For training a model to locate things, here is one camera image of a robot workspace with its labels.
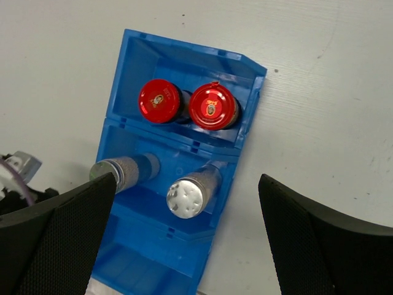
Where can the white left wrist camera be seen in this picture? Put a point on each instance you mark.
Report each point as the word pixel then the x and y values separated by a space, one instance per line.
pixel 25 164

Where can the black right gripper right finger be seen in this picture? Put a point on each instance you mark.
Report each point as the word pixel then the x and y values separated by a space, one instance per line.
pixel 318 250

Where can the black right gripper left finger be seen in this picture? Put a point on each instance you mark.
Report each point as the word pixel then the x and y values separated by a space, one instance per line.
pixel 51 247

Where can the blue far storage bin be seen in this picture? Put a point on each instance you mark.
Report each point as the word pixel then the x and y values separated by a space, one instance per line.
pixel 144 57

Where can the tall silver-cap bottle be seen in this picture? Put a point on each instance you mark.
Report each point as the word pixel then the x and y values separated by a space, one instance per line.
pixel 189 195
pixel 127 171

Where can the red-lid sauce jar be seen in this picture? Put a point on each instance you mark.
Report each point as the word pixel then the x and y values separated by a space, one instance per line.
pixel 213 107
pixel 163 102

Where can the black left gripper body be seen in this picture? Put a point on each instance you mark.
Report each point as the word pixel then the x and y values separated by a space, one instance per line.
pixel 12 201

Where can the blue near storage bin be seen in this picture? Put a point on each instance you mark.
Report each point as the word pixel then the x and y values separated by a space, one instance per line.
pixel 136 258

